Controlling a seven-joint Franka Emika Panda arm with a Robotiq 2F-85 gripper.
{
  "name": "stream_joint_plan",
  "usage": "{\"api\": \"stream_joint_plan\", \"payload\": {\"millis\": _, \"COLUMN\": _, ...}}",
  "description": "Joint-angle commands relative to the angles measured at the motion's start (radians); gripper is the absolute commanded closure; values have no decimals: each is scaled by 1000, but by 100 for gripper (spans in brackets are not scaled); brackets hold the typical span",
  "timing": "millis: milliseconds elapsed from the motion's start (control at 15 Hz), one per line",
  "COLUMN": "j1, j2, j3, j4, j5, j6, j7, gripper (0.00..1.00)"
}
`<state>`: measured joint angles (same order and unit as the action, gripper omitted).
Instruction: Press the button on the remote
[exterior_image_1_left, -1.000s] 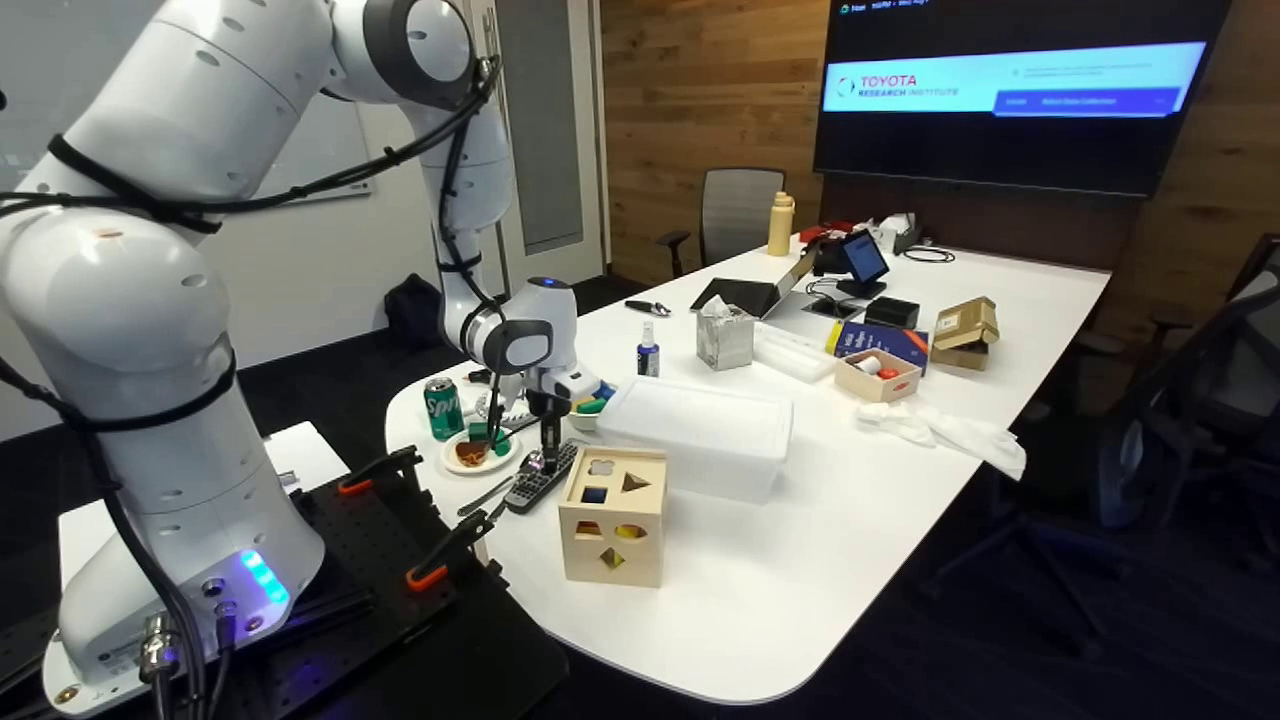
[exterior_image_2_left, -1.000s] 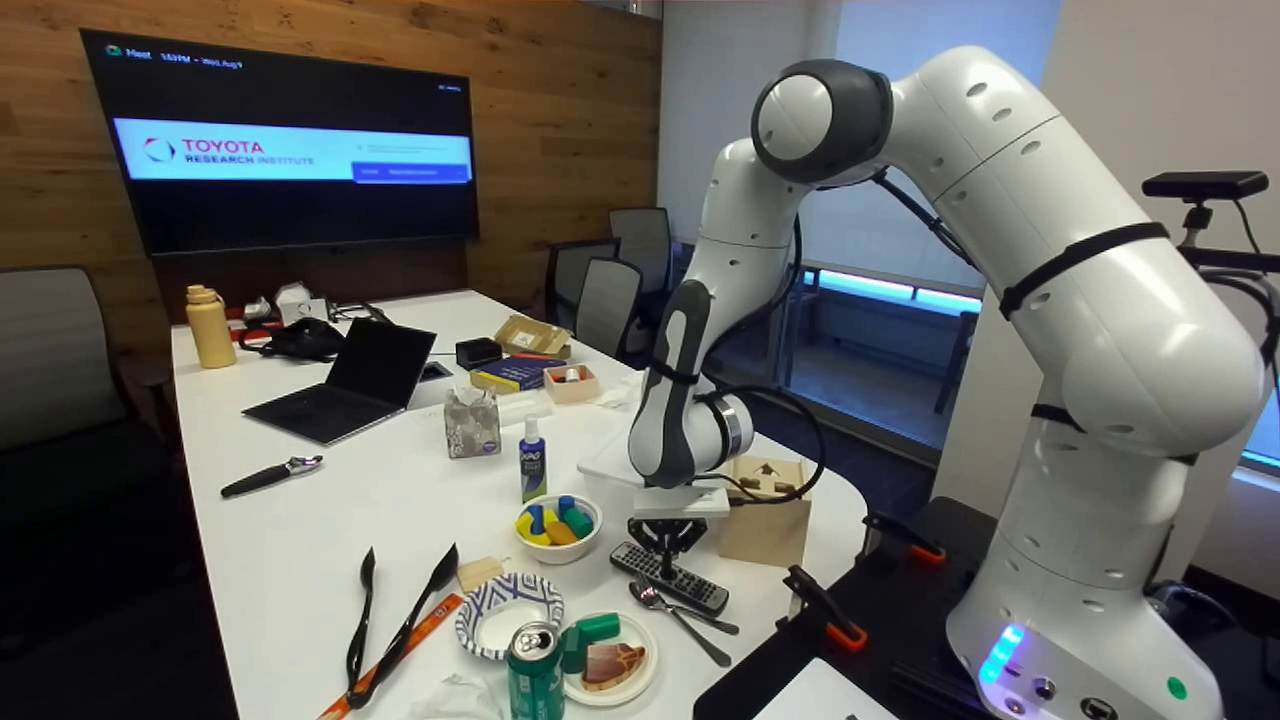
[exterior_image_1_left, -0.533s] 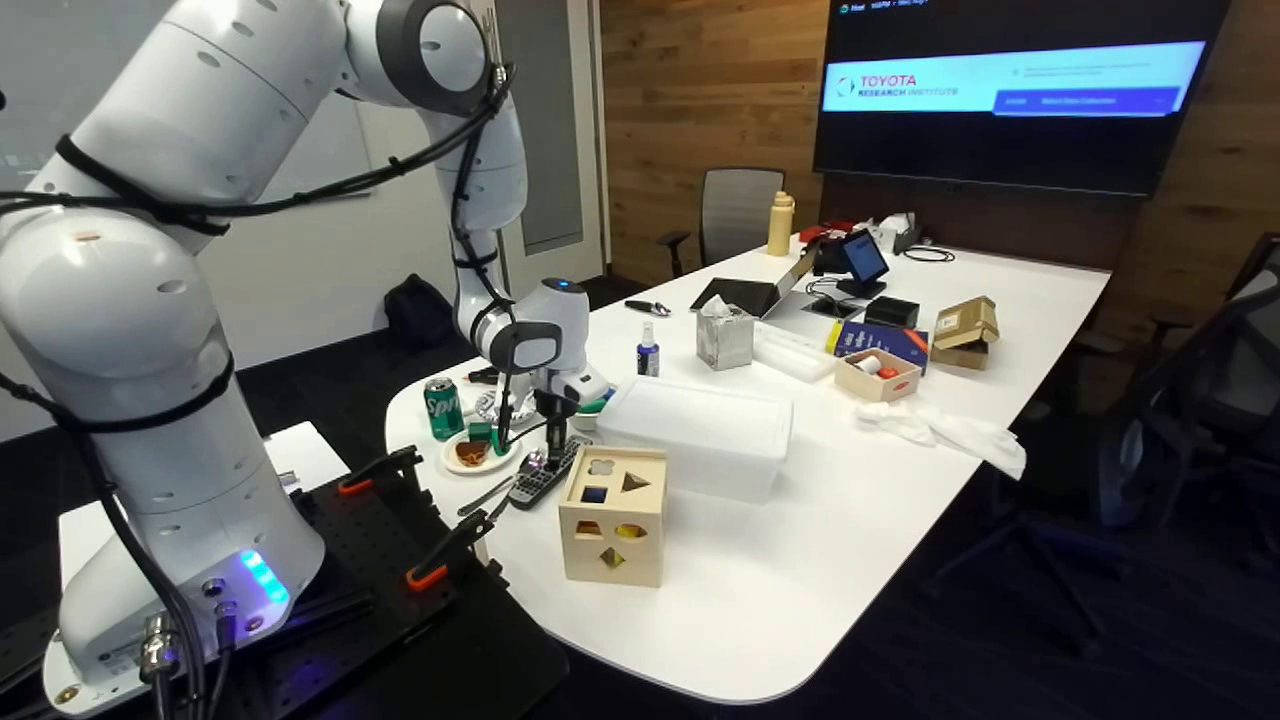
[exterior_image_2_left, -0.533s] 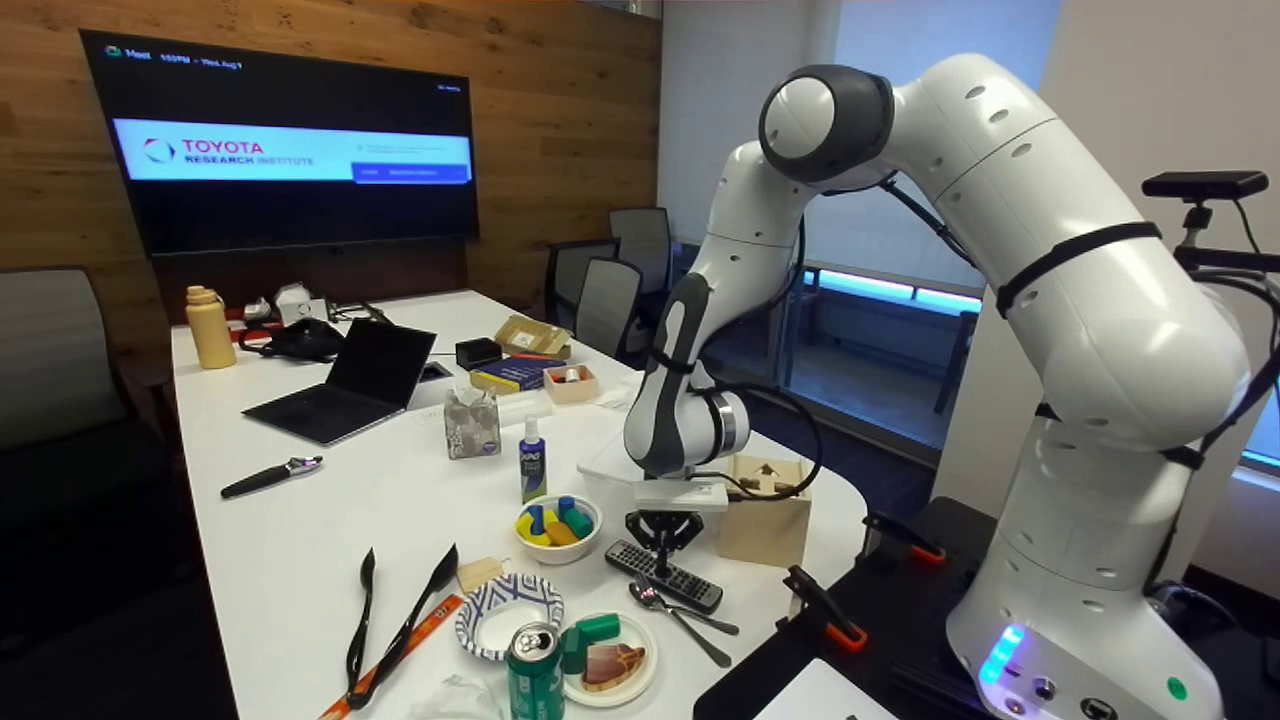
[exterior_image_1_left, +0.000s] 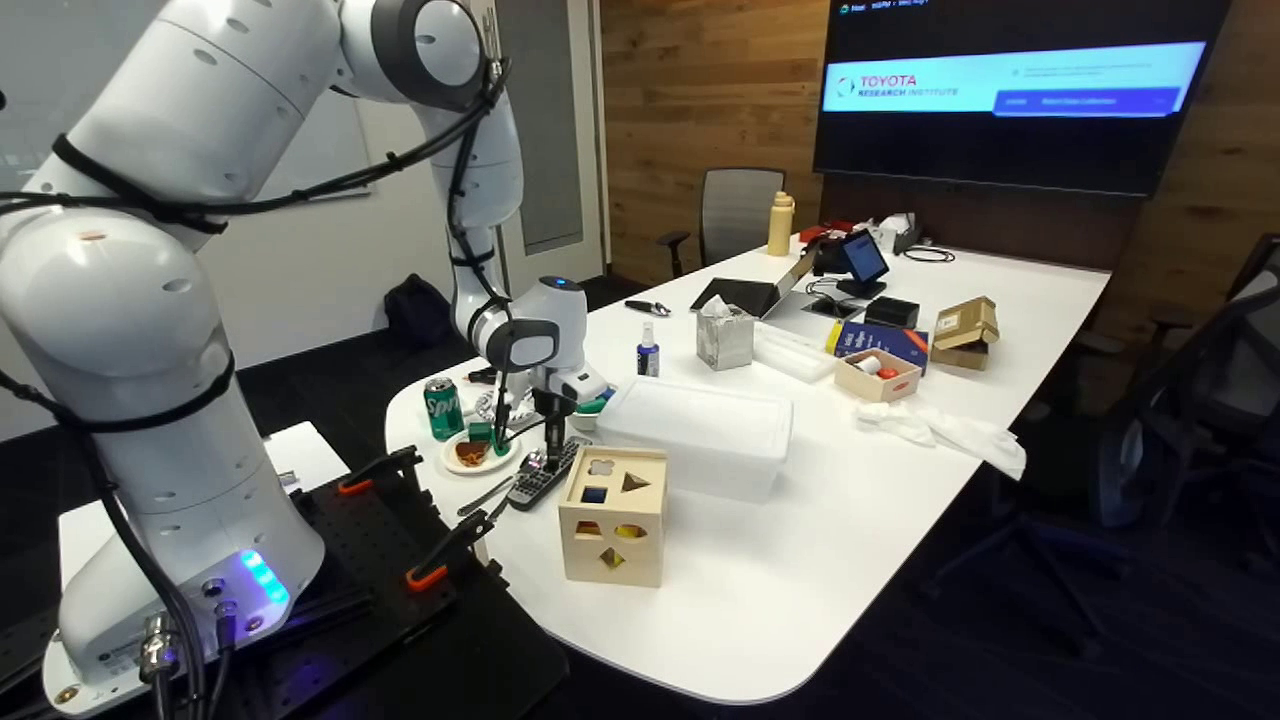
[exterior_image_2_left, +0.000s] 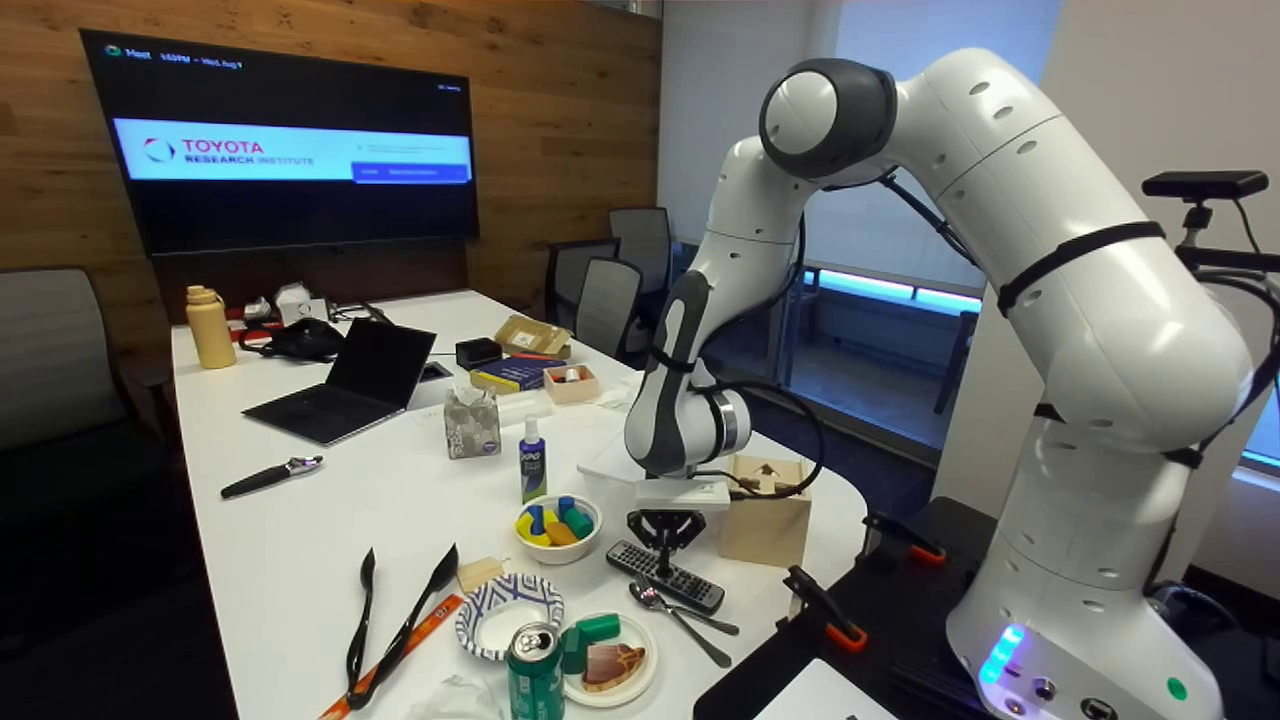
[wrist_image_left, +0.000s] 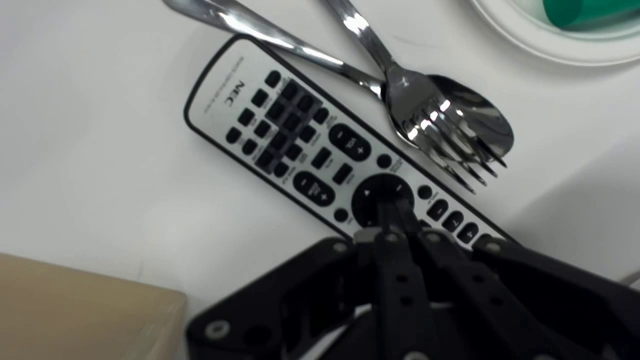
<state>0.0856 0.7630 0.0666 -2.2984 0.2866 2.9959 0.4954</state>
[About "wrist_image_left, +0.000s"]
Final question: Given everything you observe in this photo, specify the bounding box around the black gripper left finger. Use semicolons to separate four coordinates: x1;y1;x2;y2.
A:
184;198;431;360

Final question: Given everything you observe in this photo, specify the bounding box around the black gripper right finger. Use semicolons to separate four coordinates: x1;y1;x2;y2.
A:
397;198;640;360

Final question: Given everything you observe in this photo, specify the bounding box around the grey NEC remote control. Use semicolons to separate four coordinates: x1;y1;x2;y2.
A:
182;34;515;249

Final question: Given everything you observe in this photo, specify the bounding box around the silver metal fork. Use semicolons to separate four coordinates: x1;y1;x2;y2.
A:
322;0;510;196

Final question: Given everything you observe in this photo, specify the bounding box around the white plate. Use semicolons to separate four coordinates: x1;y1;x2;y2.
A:
470;0;640;67

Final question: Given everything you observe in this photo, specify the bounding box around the silver metal spoon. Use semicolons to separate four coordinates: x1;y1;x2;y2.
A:
162;0;515;161

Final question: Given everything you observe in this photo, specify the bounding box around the wooden shape sorter box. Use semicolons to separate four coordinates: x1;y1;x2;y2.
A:
0;249;191;360

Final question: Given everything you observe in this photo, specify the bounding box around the green plastic cup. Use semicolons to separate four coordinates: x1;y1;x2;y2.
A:
539;0;640;31

